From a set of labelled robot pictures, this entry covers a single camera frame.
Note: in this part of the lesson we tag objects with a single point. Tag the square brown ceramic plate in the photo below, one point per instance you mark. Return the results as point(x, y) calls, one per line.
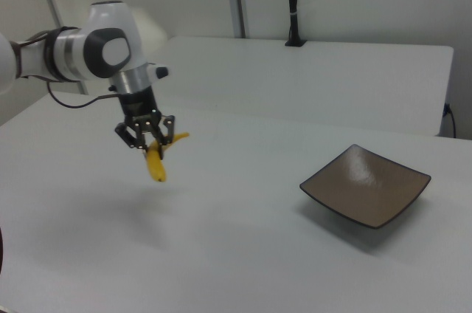
point(363, 189)

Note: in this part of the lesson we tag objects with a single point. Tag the yellow banana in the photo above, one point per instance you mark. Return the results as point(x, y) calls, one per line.
point(155, 165)

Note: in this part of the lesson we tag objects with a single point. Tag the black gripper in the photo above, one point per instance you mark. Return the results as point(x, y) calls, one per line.
point(140, 104)

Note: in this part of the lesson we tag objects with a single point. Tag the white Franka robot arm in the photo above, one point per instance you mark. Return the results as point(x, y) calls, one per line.
point(85, 54)

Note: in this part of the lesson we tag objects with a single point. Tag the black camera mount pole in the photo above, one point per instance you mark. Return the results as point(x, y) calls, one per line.
point(294, 3)

